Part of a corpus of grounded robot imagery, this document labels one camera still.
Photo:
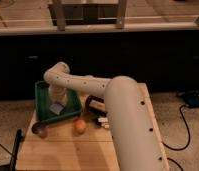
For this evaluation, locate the small white block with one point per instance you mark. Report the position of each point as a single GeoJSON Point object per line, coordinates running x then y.
{"type": "Point", "coordinates": [103, 122]}

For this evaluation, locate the wooden stool frame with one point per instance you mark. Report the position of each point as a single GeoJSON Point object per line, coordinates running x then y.
{"type": "Point", "coordinates": [64, 13]}

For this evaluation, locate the blue black device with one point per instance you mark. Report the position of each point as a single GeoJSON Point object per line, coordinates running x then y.
{"type": "Point", "coordinates": [191, 99]}

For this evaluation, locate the orange apple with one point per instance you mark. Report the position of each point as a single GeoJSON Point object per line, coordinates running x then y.
{"type": "Point", "coordinates": [80, 126]}

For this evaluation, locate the grey sponge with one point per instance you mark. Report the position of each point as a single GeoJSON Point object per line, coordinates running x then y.
{"type": "Point", "coordinates": [56, 108]}

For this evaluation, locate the black box with label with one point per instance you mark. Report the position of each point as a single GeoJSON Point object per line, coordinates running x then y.
{"type": "Point", "coordinates": [95, 105]}

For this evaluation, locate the black stand bar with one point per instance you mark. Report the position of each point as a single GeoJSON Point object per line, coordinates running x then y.
{"type": "Point", "coordinates": [16, 145]}

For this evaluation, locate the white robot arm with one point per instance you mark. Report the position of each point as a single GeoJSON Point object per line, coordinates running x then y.
{"type": "Point", "coordinates": [134, 130]}

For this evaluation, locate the green plastic tray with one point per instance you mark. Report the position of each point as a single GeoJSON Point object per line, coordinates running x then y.
{"type": "Point", "coordinates": [43, 103]}

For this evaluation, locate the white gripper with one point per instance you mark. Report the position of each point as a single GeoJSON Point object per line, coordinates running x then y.
{"type": "Point", "coordinates": [57, 94]}

